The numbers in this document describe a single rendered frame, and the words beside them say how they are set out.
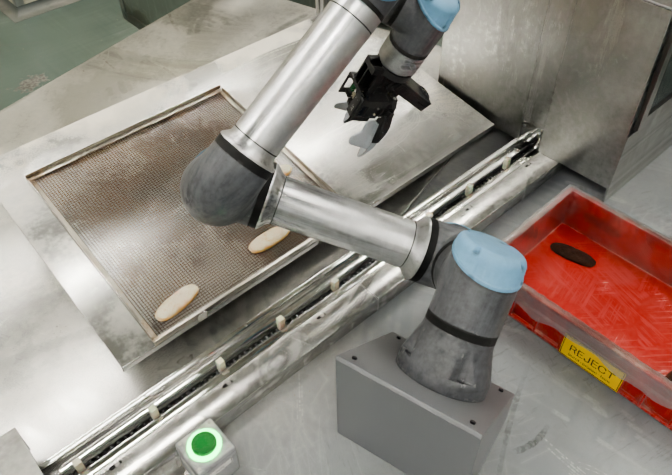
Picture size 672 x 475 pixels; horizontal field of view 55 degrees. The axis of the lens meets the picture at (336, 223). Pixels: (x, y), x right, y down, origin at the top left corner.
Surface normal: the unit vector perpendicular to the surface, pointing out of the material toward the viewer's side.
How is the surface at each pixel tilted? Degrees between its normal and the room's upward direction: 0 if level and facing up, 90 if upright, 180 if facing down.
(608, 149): 90
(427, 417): 90
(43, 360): 0
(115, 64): 0
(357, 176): 10
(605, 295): 0
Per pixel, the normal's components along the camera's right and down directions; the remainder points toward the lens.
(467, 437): -0.55, 0.60
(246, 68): 0.10, -0.61
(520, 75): -0.74, 0.48
